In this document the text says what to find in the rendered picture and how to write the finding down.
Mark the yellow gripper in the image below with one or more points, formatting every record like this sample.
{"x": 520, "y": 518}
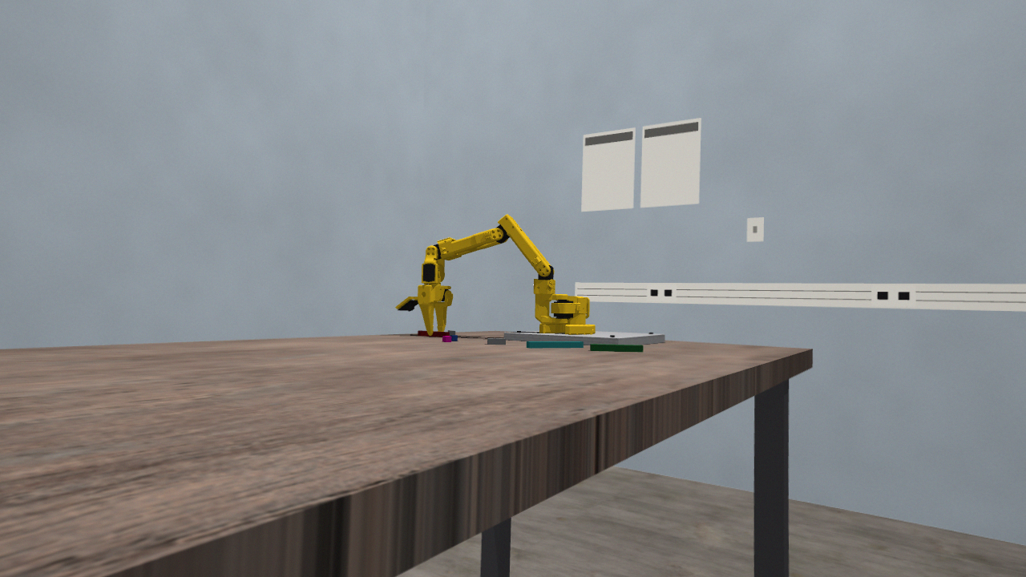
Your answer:
{"x": 429, "y": 298}

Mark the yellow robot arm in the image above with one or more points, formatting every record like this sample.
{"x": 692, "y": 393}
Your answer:
{"x": 564, "y": 307}

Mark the green rod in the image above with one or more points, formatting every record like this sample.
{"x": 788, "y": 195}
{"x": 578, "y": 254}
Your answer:
{"x": 616, "y": 348}

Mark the turquoise rod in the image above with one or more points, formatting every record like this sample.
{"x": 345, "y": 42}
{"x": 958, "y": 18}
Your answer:
{"x": 555, "y": 344}

